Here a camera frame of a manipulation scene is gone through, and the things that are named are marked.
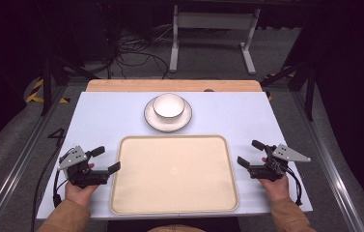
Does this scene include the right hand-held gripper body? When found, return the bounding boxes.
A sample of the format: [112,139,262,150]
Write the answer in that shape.
[248,143,312,183]

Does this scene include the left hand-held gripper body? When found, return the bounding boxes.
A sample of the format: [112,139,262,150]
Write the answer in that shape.
[57,145,110,189]

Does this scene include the person's right hand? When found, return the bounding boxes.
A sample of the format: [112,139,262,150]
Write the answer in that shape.
[259,173,291,204]

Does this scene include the person's left hand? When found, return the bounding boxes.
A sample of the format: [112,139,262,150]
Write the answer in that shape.
[64,182,100,208]

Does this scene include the white table mat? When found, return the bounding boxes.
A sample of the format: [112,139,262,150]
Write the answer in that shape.
[36,91,314,220]

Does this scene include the beige plastic tray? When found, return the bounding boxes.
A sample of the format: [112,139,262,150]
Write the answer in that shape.
[109,134,240,217]

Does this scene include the white plate with dark rim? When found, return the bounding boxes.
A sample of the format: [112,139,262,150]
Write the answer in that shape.
[143,95,193,133]

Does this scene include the black tripod stand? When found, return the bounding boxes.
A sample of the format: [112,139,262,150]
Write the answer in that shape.
[260,60,318,123]
[38,56,100,118]

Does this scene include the yellow black floor tape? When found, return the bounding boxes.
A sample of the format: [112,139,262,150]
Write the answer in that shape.
[24,78,71,104]

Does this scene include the white bowl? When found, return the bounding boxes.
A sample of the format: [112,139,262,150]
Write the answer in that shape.
[152,93,186,124]

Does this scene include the grey metal stand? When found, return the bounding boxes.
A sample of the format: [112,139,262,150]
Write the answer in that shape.
[168,4,262,76]

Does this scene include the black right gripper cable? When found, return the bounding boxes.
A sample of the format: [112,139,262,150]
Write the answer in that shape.
[285,166,304,207]

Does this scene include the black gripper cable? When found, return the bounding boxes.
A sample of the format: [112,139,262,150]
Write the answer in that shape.
[52,168,70,209]
[285,166,304,207]

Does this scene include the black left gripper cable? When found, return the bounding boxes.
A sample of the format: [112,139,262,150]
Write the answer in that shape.
[52,168,70,209]

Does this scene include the long black floor cable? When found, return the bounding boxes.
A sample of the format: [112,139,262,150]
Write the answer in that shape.
[30,141,67,232]

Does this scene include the aluminium floor rail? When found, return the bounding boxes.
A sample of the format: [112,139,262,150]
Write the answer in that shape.
[0,86,71,232]
[289,91,364,232]

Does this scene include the black floor cables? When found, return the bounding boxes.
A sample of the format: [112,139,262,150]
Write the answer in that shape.
[110,23,174,80]

